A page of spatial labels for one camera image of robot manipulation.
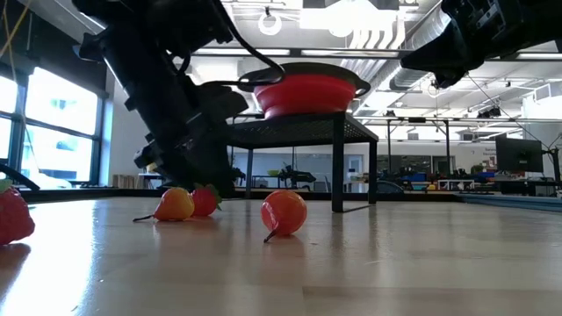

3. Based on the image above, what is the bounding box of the long linear ceiling light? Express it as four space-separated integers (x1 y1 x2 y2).
192 46 562 62

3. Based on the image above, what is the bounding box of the black aluminium table frame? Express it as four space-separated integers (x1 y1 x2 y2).
0 162 562 214

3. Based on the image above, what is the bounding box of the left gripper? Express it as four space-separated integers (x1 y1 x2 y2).
81 32 248 198

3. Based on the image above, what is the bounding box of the white ring lamp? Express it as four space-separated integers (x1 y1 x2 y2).
257 11 283 37

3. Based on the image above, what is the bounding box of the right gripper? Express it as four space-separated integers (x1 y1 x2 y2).
400 0 562 90

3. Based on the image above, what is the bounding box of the silver spiral ventilation duct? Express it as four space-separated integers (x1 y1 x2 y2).
388 68 436 92

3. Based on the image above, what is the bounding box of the red collapsible colander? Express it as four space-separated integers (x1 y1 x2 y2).
236 61 372 120

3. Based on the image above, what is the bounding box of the black computer monitor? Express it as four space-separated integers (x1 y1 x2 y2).
495 136 544 174

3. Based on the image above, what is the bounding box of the black perforated metal shelf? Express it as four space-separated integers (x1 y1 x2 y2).
223 111 379 214

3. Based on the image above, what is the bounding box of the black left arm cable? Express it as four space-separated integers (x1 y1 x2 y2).
199 0 287 89

